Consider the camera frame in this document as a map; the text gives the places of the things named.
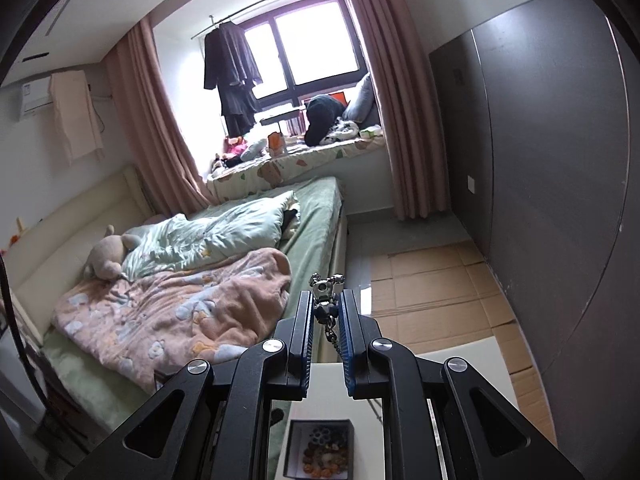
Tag brown rudraksha bead bracelet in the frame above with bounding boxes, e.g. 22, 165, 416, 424
300, 426, 350, 480

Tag silver chain keychain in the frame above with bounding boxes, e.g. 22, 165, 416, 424
309, 273, 345, 358

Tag dark jewelry box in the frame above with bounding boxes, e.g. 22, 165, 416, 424
283, 419, 355, 480

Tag pink fleece blanket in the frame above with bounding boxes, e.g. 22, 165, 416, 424
52, 248, 292, 393

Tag flattened cardboard sheets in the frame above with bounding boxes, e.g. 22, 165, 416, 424
369, 240, 556, 442

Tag light green duvet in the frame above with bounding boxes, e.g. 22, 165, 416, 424
122, 191, 299, 281

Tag plush toy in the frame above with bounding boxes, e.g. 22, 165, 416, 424
82, 226, 142, 282

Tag cream headboard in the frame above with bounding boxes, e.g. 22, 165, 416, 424
4, 166, 154, 344

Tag green bed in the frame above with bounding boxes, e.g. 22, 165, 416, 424
39, 174, 350, 436

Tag floral window seat cushion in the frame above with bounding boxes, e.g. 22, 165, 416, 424
205, 134, 386, 203

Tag pink curtain left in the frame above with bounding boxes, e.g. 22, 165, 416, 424
104, 18, 218, 216

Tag pink curtain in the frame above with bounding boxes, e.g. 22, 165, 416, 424
104, 18, 218, 216
347, 0, 449, 220

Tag dark wardrobe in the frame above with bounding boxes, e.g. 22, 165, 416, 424
431, 0, 639, 479

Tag pink curtain right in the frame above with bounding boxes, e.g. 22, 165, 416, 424
347, 0, 449, 220

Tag black clothing pile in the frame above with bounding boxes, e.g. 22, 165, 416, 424
304, 94, 346, 148

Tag grey pillow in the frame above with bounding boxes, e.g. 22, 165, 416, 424
342, 73, 378, 128

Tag hanging black garment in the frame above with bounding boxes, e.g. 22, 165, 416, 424
204, 22, 262, 138

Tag white air conditioner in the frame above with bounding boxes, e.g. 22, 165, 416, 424
20, 76, 53, 119

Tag window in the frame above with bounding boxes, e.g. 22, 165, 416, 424
242, 0, 367, 110

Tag black cable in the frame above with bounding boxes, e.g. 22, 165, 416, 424
0, 253, 51, 411

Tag white wall socket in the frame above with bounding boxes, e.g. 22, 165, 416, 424
466, 176, 476, 194

